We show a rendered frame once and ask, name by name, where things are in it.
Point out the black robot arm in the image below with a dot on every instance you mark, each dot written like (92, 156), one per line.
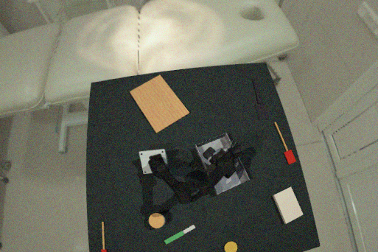
(225, 165)

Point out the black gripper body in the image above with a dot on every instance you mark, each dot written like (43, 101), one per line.
(209, 153)

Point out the light wooden board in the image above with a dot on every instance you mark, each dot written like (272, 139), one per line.
(159, 103)

